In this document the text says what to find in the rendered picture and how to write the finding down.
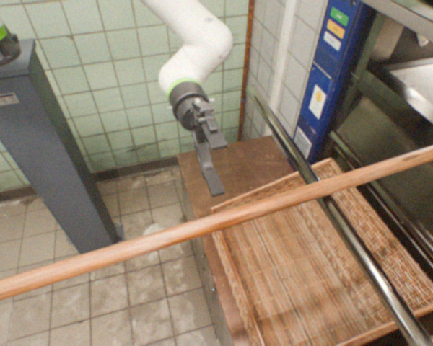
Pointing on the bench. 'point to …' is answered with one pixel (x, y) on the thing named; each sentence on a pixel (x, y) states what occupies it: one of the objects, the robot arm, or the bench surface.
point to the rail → (426, 10)
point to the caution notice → (317, 101)
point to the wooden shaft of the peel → (201, 226)
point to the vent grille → (302, 143)
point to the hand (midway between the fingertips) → (217, 169)
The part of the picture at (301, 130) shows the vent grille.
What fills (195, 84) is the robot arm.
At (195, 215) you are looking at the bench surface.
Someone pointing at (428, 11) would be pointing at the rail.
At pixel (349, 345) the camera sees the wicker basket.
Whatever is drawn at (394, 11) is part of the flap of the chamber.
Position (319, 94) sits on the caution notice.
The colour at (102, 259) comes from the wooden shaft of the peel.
